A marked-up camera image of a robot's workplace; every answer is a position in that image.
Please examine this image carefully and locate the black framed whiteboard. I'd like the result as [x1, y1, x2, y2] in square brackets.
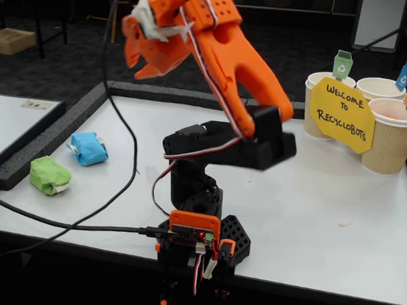
[0, 87, 70, 176]

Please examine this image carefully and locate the orange paper ball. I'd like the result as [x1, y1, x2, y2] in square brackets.
[380, 111, 406, 121]

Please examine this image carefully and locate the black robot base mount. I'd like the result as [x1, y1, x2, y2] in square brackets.
[153, 213, 255, 305]

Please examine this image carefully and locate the yellow handwritten welcome sign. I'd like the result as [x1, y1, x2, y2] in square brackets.
[307, 74, 378, 157]

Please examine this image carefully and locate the orange controller board housing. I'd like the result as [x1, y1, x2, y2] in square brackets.
[168, 207, 223, 248]

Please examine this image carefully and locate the blue recycling bin sign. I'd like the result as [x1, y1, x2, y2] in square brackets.
[394, 60, 407, 92]

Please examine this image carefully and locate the green recycling bin sign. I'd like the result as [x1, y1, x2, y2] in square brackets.
[331, 48, 355, 81]

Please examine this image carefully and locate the short dark grey foam strip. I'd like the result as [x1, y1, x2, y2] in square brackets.
[244, 95, 307, 123]

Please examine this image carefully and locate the green crumpled paper ball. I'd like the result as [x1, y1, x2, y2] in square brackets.
[28, 154, 73, 198]

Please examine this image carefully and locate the blue paper ball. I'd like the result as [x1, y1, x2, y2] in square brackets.
[65, 131, 109, 168]

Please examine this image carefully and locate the red white black servo wire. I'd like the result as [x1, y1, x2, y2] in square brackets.
[142, 3, 258, 217]
[190, 253, 209, 297]

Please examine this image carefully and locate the brown cardboard box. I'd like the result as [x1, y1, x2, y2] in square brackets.
[0, 26, 38, 57]

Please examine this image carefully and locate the beige ripple paper cup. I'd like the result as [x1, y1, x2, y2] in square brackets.
[358, 96, 407, 177]
[301, 70, 361, 143]
[355, 75, 407, 103]

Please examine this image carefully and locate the thin black camera cable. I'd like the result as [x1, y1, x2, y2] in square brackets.
[0, 0, 144, 256]

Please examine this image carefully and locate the black metal table frame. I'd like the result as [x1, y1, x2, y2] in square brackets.
[31, 0, 70, 60]

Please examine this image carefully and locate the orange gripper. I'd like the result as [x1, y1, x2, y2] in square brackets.
[120, 0, 201, 81]

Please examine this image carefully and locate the small paper label sticker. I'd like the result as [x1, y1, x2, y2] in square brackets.
[20, 98, 54, 111]

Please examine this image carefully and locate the standing white display board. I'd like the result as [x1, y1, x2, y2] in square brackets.
[348, 0, 407, 55]

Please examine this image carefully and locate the thick black USB cable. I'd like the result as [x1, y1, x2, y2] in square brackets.
[0, 181, 177, 248]

